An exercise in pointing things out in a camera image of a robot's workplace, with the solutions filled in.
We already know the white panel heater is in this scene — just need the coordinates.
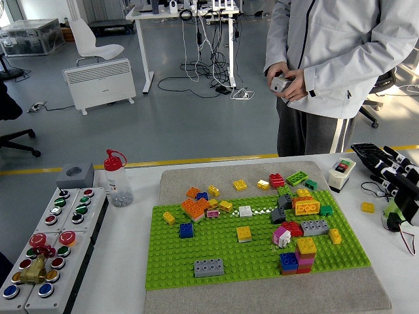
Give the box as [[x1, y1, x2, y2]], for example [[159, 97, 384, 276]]
[[62, 58, 137, 116]]

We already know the grey eight-stud brick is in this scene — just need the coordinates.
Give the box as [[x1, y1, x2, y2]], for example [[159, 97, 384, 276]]
[[194, 258, 225, 278], [300, 218, 330, 237]]

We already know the person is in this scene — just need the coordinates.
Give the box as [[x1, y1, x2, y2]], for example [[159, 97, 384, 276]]
[[263, 0, 419, 157]]

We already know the black servo motor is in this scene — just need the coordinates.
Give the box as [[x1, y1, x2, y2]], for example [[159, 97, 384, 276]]
[[387, 214, 402, 233]]

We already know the grey-brown mat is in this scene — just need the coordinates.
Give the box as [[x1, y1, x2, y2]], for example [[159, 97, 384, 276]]
[[143, 160, 393, 314]]

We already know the pink and white figure brick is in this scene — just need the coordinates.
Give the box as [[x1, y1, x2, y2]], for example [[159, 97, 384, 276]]
[[272, 226, 293, 247]]

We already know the red rounded brick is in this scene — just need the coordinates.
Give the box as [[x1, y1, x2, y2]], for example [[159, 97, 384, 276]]
[[280, 221, 304, 237]]

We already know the person's right hand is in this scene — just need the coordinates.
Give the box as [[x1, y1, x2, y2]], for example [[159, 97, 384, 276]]
[[265, 61, 291, 90]]

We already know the small grey pushbutton box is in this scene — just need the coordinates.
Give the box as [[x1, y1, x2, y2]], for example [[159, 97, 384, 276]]
[[35, 188, 81, 234], [61, 186, 109, 245]]

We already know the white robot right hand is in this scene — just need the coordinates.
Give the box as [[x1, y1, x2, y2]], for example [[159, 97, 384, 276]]
[[368, 145, 419, 226]]

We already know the thin black cable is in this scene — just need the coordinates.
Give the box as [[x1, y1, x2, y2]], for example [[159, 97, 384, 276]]
[[361, 181, 395, 199]]

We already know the black mesh office chair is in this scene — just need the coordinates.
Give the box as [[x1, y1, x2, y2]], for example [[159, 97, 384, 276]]
[[358, 68, 399, 129]]

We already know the black round stand base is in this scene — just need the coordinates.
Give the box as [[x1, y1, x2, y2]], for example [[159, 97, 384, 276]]
[[0, 52, 26, 82]]

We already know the green studded baseplate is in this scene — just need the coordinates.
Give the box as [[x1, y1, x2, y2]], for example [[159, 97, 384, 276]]
[[145, 188, 372, 291]]

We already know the clear plastic crate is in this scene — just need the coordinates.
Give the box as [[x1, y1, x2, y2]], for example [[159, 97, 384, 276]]
[[0, 18, 66, 58]]

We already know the black cable bundle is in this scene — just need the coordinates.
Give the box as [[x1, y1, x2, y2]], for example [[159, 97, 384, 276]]
[[156, 9, 242, 99]]

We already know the black platform cart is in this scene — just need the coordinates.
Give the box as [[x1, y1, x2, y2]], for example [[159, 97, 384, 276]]
[[88, 19, 135, 37]]

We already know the yellow brick with white base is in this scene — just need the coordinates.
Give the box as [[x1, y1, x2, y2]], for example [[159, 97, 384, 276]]
[[236, 226, 253, 244]]

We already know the lime green printed part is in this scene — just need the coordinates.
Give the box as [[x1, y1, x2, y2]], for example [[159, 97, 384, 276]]
[[381, 201, 412, 232]]

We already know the large grey pushbutton box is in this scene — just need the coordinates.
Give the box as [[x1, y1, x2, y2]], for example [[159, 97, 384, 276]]
[[24, 230, 96, 314], [0, 231, 63, 311]]

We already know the black swivel chair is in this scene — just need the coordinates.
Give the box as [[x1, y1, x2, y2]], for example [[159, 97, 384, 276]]
[[0, 78, 42, 158]]

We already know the grey block with round hole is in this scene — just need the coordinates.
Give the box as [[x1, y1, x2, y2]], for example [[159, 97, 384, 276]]
[[55, 162, 96, 190]]

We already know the clear bottle with red cap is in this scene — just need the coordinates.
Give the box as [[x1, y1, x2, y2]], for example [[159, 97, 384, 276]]
[[103, 148, 135, 208]]

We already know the white desk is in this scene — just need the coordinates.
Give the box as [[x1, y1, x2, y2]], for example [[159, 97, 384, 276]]
[[125, 3, 245, 96]]

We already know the orange layered brick stack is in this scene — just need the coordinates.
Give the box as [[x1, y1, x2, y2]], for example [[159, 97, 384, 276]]
[[180, 197, 210, 224]]

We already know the small white camera device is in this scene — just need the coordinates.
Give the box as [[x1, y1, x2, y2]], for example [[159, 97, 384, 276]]
[[270, 73, 295, 95]]

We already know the large yellow hollow brick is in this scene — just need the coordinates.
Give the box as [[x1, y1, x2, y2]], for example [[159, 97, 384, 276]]
[[294, 200, 321, 217]]

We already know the dark grey sloped brick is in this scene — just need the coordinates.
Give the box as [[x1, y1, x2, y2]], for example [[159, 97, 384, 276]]
[[277, 194, 294, 210], [270, 207, 287, 224]]

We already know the person's left hand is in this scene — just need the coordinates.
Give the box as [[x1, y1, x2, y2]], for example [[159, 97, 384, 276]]
[[276, 70, 308, 102]]

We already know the white switch box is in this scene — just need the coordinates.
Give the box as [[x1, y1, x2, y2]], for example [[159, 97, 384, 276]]
[[328, 158, 357, 193]]

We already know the lime green long brick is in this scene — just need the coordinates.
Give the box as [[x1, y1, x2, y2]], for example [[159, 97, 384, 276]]
[[285, 171, 309, 186]]

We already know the white plastic chair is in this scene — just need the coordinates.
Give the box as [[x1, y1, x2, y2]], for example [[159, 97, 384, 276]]
[[68, 18, 126, 67]]

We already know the brass valve with red handle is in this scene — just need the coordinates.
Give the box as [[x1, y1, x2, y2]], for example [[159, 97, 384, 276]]
[[19, 244, 57, 285]]

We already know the red and white wire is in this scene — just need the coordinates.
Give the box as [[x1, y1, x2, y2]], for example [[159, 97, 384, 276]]
[[397, 224, 417, 256]]

